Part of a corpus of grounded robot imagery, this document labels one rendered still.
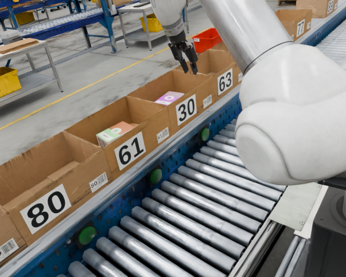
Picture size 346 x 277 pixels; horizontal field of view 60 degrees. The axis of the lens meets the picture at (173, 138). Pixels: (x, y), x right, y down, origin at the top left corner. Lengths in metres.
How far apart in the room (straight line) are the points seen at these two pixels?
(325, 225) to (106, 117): 1.11
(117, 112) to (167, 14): 0.57
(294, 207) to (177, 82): 1.00
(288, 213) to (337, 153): 0.81
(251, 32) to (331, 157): 0.24
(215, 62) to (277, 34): 1.62
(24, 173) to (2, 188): 0.10
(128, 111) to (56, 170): 0.48
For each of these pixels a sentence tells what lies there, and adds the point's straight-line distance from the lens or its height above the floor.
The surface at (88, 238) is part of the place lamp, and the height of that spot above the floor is 0.80.
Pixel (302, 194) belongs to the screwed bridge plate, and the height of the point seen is 0.75.
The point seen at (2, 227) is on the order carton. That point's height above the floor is 1.01.
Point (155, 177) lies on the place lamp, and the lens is 1.36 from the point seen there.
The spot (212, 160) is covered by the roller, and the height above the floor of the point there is 0.75.
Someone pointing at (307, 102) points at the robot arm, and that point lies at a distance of 0.47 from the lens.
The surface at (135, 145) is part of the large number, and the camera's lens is 1.32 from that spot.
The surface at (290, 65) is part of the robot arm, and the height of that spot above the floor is 1.50.
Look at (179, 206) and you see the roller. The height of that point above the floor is 0.74.
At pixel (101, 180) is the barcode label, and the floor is 0.93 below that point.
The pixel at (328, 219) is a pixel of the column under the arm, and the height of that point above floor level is 1.08.
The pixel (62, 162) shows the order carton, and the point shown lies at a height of 0.91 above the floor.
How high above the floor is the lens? 1.67
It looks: 32 degrees down
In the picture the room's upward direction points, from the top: 9 degrees counter-clockwise
